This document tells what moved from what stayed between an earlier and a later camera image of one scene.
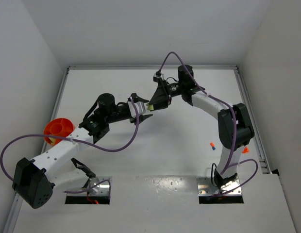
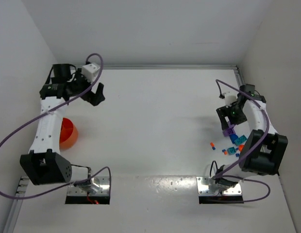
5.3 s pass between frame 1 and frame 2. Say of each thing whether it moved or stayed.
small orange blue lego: stayed
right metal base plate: stayed
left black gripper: moved
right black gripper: moved
